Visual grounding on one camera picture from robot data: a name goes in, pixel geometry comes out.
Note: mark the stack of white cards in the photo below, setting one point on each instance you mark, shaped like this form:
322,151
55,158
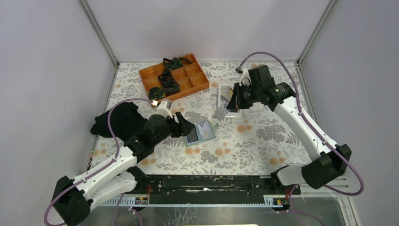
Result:
226,92

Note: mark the white credit card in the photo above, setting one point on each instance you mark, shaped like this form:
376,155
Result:
205,130

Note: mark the aluminium frame rail front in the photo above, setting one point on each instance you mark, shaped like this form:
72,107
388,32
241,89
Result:
301,191

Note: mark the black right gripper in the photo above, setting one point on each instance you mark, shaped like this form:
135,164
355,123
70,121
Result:
235,102

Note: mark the white plastic card box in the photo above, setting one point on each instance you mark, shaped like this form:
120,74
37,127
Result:
232,113

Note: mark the dark rolled tie middle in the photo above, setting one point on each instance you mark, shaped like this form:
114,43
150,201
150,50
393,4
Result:
165,76

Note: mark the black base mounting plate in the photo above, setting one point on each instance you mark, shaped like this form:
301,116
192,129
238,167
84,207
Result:
210,190

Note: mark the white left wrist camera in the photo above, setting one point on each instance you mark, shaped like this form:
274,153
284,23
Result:
163,107

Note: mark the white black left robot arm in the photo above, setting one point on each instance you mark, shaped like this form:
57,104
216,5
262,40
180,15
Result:
75,198

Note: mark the black cloth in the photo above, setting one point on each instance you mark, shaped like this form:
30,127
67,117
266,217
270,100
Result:
125,122

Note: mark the green leather card holder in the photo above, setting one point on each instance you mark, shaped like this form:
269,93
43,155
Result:
194,137

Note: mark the dark patterned rolled tie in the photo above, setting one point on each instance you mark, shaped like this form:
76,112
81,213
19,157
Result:
170,88

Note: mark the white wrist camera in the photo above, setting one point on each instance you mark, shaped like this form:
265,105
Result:
163,107
244,76

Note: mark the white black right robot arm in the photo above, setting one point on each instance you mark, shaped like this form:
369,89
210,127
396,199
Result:
328,159

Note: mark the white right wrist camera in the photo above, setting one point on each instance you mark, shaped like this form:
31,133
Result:
244,76

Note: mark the orange wooden compartment tray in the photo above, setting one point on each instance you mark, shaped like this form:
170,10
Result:
190,77

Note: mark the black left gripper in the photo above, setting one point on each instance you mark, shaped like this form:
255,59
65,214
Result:
183,128

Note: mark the blue yellow rolled tie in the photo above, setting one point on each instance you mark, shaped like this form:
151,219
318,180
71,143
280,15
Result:
156,93

